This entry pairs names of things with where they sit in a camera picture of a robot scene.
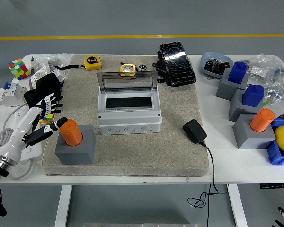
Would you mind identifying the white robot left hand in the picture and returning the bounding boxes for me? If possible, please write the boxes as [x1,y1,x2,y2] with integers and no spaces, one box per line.
[0,93,68,166]

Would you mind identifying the orange cylinder battery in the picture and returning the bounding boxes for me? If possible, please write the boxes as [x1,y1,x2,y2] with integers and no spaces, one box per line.
[59,119,83,147]
[250,108,276,133]

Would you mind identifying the grey plastic junction box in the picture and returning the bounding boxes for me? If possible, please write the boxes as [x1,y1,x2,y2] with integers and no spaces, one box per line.
[97,84,163,136]

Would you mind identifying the smoky transparent box lid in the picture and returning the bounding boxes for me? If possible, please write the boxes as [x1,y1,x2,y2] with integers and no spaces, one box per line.
[96,70,158,93]

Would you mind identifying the white power strip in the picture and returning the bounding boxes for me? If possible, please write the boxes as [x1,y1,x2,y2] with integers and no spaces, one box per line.
[14,107,43,164]

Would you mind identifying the black table control panel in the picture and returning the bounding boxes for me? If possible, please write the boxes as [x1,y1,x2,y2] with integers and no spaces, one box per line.
[259,183,284,190]

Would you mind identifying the small colourful puzzle cube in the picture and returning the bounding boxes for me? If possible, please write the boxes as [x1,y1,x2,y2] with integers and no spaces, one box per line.
[39,113,55,126]

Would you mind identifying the white circuit breaker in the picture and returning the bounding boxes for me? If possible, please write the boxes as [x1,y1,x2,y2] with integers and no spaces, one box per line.
[0,81,28,108]

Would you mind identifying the grey block with round hole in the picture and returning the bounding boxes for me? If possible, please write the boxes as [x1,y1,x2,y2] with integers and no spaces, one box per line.
[54,124,97,165]

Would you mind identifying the blue plastic bin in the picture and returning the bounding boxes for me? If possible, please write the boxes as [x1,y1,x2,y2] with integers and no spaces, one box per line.
[266,118,284,166]

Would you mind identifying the black cloth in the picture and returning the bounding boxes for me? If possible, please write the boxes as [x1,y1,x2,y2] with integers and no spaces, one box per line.
[23,72,63,112]

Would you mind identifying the white packaged card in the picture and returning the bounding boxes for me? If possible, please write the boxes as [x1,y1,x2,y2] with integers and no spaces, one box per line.
[29,65,50,90]

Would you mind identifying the large colourful puzzle cube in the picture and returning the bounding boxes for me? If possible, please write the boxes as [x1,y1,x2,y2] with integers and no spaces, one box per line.
[8,58,31,81]

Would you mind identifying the white table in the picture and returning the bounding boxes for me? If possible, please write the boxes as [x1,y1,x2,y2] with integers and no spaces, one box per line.
[0,54,284,227]

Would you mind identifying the small white electrical module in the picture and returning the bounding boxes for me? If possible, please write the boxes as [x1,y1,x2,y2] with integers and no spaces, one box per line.
[52,70,67,83]

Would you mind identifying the grey block holder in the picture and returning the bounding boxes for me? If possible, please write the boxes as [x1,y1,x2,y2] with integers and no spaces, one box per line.
[215,68,249,102]
[229,88,266,122]
[232,114,276,150]

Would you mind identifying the clear bag of metal parts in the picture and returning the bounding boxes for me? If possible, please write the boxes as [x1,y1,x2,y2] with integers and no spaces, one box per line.
[33,53,74,71]

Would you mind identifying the square yellow tape measure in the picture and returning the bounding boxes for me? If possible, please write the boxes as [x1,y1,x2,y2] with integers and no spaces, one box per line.
[83,55,103,71]

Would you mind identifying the black power adapter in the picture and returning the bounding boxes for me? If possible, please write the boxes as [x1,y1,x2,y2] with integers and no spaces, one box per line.
[182,119,207,144]

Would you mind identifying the blue plastic block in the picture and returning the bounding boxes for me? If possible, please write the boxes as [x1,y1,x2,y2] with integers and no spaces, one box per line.
[242,84,265,107]
[228,61,249,85]

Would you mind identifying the beige fabric mat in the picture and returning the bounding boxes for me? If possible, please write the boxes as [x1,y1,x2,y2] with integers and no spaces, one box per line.
[41,54,210,177]

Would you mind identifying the round yellow tape measure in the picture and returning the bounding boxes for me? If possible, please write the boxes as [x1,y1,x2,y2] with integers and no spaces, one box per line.
[119,62,138,80]

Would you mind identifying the clear bags of small parts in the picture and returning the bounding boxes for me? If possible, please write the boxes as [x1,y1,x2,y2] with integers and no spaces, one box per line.
[241,53,284,106]

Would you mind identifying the small bag of white parts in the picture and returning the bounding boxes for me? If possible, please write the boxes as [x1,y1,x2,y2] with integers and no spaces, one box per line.
[249,65,268,78]

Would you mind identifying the dark electronic components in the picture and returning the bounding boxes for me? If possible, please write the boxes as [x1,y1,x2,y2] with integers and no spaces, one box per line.
[204,58,230,76]

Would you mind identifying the light blue dish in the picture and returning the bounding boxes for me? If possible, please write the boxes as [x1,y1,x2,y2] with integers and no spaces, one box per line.
[200,52,234,80]

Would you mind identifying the black foot pedal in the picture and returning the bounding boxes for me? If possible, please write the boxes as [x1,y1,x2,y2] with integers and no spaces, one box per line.
[152,41,197,87]

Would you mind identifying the black adapter cord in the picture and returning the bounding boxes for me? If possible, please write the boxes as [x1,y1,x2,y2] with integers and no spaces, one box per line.
[187,140,229,209]

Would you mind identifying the black tape measure strap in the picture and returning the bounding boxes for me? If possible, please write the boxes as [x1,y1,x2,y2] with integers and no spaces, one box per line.
[54,64,86,70]

